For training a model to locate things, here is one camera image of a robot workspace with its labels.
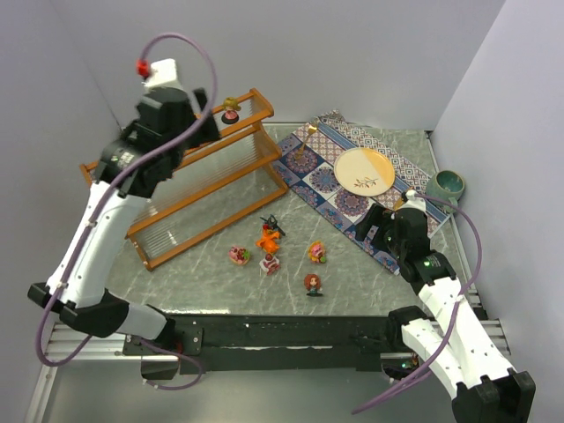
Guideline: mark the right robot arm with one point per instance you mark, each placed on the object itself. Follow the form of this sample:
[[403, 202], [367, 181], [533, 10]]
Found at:
[[452, 343]]

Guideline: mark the pink bear cake toy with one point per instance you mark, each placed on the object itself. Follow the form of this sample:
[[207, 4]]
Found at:
[[269, 264]]

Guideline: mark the pink bear donut toy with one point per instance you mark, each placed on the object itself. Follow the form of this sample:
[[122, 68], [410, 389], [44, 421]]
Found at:
[[239, 255]]

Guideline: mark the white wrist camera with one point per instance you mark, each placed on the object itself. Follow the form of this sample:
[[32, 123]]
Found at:
[[163, 73], [416, 197]]

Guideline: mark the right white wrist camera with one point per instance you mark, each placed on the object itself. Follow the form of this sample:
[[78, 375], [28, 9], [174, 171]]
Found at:
[[416, 197]]

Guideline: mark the teal ceramic mug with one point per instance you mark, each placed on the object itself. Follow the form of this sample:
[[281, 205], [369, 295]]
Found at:
[[448, 186]]

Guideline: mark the pink bear sunflower toy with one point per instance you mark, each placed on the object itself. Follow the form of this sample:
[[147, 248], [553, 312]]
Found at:
[[317, 252]]

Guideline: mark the cream and orange plate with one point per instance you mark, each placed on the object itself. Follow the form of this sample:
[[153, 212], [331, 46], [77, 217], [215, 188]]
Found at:
[[364, 172]]

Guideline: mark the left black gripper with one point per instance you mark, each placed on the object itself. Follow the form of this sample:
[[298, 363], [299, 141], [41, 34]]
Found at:
[[204, 122]]

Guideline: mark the gold fork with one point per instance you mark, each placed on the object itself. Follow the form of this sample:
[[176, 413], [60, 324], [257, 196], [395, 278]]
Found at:
[[310, 130]]

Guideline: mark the orange wooden acrylic shelf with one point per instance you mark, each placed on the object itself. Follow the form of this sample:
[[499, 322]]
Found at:
[[216, 185]]

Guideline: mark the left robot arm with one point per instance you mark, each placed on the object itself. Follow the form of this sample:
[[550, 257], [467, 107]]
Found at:
[[129, 169]]

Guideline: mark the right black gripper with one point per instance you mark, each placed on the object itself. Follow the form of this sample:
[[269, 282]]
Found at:
[[374, 225]]

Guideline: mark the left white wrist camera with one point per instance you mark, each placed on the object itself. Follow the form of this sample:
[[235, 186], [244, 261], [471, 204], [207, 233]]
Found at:
[[163, 73]]

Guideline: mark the blonde pink dress figurine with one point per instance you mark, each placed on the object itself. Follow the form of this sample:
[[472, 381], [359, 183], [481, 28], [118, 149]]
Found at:
[[231, 108]]

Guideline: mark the orange dragon toy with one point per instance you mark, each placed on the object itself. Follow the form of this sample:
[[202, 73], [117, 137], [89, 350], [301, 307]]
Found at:
[[268, 241]]

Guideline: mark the black dragon toy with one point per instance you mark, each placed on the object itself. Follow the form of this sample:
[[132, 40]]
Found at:
[[271, 224]]

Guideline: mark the black base beam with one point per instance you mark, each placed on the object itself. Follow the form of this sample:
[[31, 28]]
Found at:
[[287, 342]]

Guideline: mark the red hair green figurine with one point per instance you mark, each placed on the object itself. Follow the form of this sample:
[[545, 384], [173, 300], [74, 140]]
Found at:
[[313, 285]]

